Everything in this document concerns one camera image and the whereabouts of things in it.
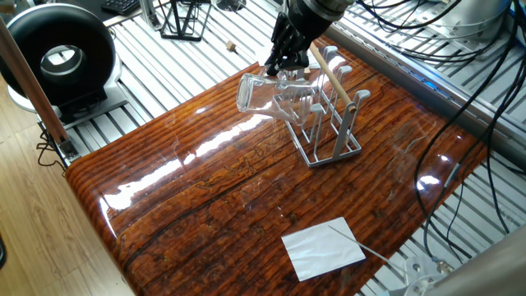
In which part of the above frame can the white wire cup rack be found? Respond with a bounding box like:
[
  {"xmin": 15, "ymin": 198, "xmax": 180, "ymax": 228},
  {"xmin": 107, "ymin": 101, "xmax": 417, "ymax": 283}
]
[{"xmin": 284, "ymin": 41, "xmax": 372, "ymax": 168}]

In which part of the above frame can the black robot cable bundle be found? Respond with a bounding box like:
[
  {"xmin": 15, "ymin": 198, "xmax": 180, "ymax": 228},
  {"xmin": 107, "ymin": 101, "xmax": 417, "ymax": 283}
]
[{"xmin": 353, "ymin": 0, "xmax": 526, "ymax": 272}]

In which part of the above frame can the black keyboard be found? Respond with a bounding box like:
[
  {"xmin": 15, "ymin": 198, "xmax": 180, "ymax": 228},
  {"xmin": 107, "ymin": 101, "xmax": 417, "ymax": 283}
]
[{"xmin": 97, "ymin": 0, "xmax": 142, "ymax": 16}]

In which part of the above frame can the brown wooden post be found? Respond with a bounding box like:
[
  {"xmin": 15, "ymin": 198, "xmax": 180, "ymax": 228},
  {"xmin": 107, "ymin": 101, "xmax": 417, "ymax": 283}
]
[{"xmin": 0, "ymin": 16, "xmax": 73, "ymax": 147}]

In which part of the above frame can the clear glass cup with handle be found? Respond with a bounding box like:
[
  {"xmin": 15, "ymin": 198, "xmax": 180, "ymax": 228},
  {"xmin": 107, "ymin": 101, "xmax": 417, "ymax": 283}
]
[{"xmin": 237, "ymin": 70, "xmax": 321, "ymax": 128}]

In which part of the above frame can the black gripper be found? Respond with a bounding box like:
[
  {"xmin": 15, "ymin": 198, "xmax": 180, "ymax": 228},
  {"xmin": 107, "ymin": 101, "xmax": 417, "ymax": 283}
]
[{"xmin": 263, "ymin": 4, "xmax": 330, "ymax": 76}]

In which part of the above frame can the black round fan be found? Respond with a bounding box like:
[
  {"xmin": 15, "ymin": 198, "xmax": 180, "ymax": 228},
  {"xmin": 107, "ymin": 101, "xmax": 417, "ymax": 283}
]
[{"xmin": 0, "ymin": 2, "xmax": 118, "ymax": 109}]

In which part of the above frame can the black wire stand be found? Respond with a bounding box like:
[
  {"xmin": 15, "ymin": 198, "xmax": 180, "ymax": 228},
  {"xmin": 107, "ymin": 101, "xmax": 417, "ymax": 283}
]
[{"xmin": 159, "ymin": 0, "xmax": 205, "ymax": 42}]

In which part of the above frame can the flat white paper sheet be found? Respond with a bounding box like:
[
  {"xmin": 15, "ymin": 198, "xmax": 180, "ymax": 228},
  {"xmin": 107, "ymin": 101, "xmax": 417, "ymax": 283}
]
[{"xmin": 281, "ymin": 216, "xmax": 367, "ymax": 283}]

